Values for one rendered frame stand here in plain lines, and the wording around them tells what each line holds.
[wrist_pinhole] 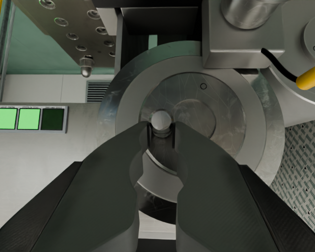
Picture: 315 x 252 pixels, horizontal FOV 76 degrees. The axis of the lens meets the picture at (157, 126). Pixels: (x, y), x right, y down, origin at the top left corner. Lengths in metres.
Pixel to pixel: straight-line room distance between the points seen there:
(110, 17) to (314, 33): 0.17
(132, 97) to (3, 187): 0.51
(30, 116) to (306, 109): 0.55
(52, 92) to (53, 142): 2.88
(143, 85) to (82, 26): 0.31
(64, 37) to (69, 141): 0.24
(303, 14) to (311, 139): 0.17
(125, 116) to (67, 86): 3.20
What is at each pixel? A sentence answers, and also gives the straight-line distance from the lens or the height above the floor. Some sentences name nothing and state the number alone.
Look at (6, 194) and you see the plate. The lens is 0.62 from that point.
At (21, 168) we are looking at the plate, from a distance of 0.60.
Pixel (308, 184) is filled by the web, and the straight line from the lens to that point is 0.35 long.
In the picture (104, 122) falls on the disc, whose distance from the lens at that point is 0.17.
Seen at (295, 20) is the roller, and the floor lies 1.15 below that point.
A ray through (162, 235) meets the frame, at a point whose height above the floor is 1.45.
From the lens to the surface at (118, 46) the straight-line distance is 0.19.
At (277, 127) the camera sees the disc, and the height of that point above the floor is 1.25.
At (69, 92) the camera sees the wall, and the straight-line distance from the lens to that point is 3.30.
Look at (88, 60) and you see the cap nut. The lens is 0.56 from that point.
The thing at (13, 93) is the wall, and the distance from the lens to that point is 3.75.
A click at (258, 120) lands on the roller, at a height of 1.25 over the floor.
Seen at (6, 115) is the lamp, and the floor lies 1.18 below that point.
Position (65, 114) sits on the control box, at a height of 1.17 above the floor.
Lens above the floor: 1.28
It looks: 9 degrees down
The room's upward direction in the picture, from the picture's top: 179 degrees counter-clockwise
